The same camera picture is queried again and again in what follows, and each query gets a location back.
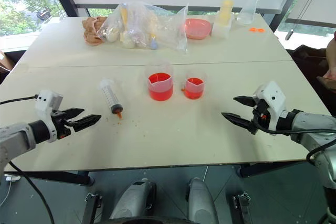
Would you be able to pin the pink plastic bowl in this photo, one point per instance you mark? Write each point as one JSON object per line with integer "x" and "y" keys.
{"x": 197, "y": 27}

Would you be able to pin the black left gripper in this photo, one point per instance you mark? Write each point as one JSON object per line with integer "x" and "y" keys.
{"x": 61, "y": 125}

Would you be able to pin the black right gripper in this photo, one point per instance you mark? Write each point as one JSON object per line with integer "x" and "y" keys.
{"x": 261, "y": 115}

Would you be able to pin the clear flask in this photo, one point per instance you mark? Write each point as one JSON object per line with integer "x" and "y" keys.
{"x": 248, "y": 11}

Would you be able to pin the white translucent plastic container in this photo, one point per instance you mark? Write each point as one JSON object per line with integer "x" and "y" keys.
{"x": 220, "y": 30}

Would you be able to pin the small beaker with red liquid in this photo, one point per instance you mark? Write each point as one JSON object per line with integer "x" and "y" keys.
{"x": 194, "y": 89}

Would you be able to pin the small orange cap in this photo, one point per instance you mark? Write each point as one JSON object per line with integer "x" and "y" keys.
{"x": 252, "y": 29}
{"x": 260, "y": 30}

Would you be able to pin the large beaker with red liquid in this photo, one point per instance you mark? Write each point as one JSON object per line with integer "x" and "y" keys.
{"x": 160, "y": 87}

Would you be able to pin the black table frame bar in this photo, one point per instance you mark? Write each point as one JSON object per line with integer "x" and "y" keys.
{"x": 52, "y": 176}
{"x": 265, "y": 169}

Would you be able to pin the person's bare forearm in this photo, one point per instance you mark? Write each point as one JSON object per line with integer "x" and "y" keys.
{"x": 331, "y": 56}

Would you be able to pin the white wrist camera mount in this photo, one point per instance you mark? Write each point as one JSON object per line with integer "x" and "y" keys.
{"x": 48, "y": 100}
{"x": 273, "y": 98}

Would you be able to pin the yellow translucent plastic tube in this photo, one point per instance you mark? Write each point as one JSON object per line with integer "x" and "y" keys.
{"x": 226, "y": 11}

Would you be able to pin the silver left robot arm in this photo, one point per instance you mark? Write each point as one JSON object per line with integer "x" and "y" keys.
{"x": 15, "y": 134}

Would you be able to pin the brown cardboard box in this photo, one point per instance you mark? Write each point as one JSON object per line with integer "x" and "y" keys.
{"x": 5, "y": 61}

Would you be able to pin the yellow bottle in bag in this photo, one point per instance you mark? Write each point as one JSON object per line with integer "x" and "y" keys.
{"x": 124, "y": 15}

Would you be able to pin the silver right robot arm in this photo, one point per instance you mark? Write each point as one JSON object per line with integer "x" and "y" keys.
{"x": 315, "y": 127}

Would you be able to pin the clear plastic bag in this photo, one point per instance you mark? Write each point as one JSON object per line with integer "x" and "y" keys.
{"x": 157, "y": 27}

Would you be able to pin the white egg in bag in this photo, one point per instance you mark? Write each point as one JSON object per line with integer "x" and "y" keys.
{"x": 112, "y": 36}

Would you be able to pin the white power adapter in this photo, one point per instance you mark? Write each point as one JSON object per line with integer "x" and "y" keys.
{"x": 13, "y": 178}

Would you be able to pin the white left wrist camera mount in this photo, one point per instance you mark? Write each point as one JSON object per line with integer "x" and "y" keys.
{"x": 48, "y": 100}

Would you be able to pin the large clear plastic syringe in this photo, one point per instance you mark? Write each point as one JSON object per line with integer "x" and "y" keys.
{"x": 110, "y": 95}

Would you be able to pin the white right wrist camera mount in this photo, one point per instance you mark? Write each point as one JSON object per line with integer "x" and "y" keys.
{"x": 273, "y": 98}

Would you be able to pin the black metal table clamp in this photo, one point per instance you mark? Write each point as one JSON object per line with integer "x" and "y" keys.
{"x": 92, "y": 207}
{"x": 242, "y": 208}

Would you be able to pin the grey rounded robot leg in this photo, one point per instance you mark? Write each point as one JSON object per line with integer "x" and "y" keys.
{"x": 202, "y": 200}
{"x": 134, "y": 199}

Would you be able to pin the small blue bulb in bag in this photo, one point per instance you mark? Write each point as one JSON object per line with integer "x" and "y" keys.
{"x": 154, "y": 44}

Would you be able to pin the dark rounded robot torso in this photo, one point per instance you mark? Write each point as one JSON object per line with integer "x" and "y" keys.
{"x": 144, "y": 221}

